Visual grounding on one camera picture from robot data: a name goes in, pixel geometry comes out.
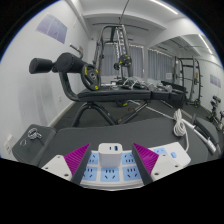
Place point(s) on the metal carabiner clip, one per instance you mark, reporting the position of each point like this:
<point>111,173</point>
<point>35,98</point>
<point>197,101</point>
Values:
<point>32,134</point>

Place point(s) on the white wall socket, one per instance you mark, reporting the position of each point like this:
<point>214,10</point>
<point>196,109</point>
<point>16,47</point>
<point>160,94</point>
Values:
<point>8,143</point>

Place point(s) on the black bench with roller pads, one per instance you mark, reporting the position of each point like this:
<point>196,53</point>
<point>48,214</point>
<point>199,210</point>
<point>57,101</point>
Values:
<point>113,95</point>

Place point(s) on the dumbbell group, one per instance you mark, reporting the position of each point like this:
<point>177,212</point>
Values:
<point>150,86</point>

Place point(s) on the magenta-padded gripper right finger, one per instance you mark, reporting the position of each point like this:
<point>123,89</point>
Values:
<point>146,158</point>

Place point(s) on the grey window curtain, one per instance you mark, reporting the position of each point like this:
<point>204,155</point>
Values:
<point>160,65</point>
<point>136,61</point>

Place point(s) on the small purple wall poster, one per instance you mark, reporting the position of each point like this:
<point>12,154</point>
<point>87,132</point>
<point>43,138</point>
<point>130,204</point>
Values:
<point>215,80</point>

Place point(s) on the black weight plate yellow marks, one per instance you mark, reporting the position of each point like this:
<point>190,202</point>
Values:
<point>90,77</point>

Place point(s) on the silver barbell bar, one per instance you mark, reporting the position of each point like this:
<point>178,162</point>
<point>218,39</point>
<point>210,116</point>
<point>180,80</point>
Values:
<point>200,133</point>

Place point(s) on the white power strip blue sockets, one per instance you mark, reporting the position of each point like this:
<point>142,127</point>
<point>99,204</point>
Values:
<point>100,174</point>

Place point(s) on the large purple wall poster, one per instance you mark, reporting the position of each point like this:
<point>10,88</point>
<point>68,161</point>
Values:
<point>51,28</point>

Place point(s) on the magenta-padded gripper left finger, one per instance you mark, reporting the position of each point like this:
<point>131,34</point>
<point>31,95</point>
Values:
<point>77,158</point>

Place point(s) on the short ceiling light strip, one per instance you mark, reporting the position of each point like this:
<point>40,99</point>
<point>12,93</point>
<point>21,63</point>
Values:
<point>205,43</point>

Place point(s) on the black box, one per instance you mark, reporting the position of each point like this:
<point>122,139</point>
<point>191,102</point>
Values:
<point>179,96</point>

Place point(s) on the black exercise machine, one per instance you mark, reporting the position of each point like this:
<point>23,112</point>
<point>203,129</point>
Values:
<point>216,111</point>

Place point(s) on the white paper sign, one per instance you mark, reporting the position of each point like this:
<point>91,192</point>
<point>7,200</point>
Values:
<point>168,76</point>

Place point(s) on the black cushion pad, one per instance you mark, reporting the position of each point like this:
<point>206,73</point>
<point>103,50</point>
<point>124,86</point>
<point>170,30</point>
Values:
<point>208,125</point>

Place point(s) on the long ceiling light strip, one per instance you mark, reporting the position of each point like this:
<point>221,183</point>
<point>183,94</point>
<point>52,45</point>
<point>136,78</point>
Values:
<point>165,6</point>

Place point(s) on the black squat rack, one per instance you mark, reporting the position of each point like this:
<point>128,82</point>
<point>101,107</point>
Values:
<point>196,80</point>

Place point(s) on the white charger block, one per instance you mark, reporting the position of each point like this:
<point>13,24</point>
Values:
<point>110,156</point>

